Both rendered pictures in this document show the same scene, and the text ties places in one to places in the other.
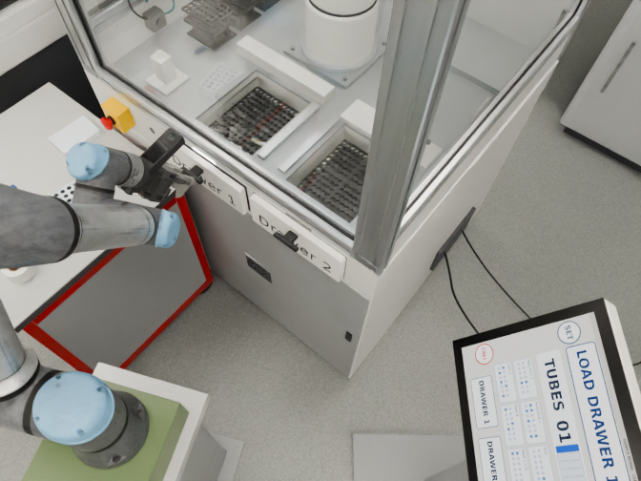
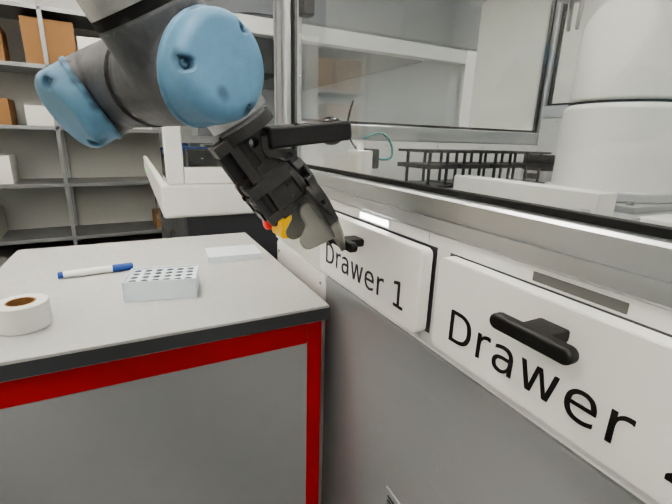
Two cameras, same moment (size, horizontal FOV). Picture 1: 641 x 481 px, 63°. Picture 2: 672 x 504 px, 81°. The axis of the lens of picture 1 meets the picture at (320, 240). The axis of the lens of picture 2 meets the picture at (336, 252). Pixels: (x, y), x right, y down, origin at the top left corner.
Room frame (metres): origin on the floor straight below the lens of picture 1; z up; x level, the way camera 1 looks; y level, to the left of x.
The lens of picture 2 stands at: (0.29, 0.09, 1.05)
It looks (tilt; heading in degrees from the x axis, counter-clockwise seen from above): 16 degrees down; 27
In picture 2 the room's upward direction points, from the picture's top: 2 degrees clockwise
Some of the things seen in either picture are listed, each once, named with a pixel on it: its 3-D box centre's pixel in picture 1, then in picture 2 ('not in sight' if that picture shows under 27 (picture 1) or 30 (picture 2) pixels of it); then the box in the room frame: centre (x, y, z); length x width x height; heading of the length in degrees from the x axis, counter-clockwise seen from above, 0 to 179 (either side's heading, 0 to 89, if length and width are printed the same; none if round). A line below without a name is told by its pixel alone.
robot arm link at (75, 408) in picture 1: (77, 410); not in sight; (0.18, 0.42, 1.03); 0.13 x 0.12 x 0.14; 79
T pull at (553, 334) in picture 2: (289, 238); (540, 333); (0.63, 0.08, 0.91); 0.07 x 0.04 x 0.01; 54
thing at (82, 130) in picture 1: (74, 135); (232, 253); (1.02, 0.76, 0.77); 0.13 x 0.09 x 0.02; 141
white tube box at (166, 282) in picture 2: (66, 202); (163, 282); (0.77, 0.71, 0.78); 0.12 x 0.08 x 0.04; 133
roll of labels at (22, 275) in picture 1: (18, 267); (23, 313); (0.57, 0.77, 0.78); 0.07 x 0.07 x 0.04
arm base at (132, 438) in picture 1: (103, 425); not in sight; (0.18, 0.41, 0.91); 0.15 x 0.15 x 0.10
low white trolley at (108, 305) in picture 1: (82, 251); (164, 419); (0.83, 0.82, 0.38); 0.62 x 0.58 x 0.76; 54
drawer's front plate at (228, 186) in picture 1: (204, 173); (363, 260); (0.83, 0.32, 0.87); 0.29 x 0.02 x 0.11; 54
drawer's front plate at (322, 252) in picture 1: (296, 238); (554, 361); (0.65, 0.06, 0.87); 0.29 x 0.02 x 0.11; 54
